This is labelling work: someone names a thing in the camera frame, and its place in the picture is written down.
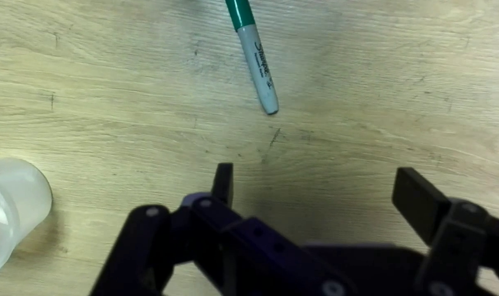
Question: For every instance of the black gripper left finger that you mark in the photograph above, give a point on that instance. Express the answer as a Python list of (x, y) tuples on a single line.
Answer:
[(204, 236)]

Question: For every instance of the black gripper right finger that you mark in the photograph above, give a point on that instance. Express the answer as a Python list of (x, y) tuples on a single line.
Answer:
[(446, 231)]

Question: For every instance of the green capped grey marker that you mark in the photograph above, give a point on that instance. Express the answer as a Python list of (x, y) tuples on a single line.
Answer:
[(257, 60)]

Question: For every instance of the translucent plastic cup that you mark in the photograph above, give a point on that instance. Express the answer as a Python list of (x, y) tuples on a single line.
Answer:
[(10, 211)]

